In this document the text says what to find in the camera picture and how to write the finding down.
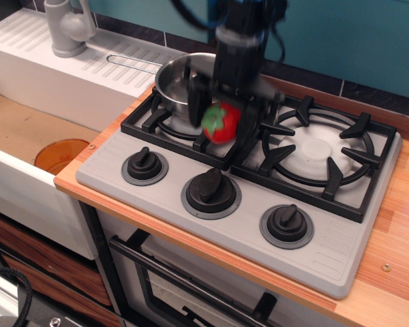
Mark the black middle stove knob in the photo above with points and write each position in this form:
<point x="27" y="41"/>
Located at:
<point x="211" y="195"/>

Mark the grey toy faucet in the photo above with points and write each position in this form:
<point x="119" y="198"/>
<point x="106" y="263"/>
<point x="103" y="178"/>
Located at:
<point x="69" y="31"/>

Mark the black right burner grate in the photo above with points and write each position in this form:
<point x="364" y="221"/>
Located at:
<point x="321" y="156"/>

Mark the grey toy stove top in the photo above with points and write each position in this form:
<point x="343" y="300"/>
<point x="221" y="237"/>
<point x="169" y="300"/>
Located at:
<point x="328" y="263"/>

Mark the black left burner grate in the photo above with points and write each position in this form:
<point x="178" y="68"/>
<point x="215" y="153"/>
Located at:
<point x="153" y="123"/>

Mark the white toy sink unit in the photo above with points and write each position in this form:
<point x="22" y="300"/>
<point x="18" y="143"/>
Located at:
<point x="45" y="98"/>

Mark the black right stove knob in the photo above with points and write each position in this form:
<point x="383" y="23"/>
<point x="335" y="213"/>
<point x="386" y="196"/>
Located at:
<point x="287" y="227"/>

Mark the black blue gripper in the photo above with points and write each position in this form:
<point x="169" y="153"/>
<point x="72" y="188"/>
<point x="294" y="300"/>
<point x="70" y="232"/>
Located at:
<point x="236" y="74"/>

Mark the red plastic toy strawberry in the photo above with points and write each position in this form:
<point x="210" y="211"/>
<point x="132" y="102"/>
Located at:
<point x="219" y="122"/>

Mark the toy oven door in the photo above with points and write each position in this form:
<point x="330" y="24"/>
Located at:
<point x="182" y="289"/>

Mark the black left stove knob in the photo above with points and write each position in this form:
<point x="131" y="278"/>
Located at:
<point x="144" y="168"/>

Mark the small steel saucepan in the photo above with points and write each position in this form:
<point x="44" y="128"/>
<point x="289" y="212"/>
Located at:
<point x="173" y="77"/>

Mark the black stove knob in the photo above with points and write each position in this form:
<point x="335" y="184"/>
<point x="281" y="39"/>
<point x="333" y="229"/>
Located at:
<point x="144" y="168"/>
<point x="211" y="195"/>
<point x="287" y="227"/>

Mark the wood grain drawer front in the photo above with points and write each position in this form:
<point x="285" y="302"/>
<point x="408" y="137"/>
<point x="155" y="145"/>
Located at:
<point x="60" y="275"/>

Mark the black burner grate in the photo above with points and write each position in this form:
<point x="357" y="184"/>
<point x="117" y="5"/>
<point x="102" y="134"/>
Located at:
<point x="321" y="156"/>
<point x="153" y="123"/>

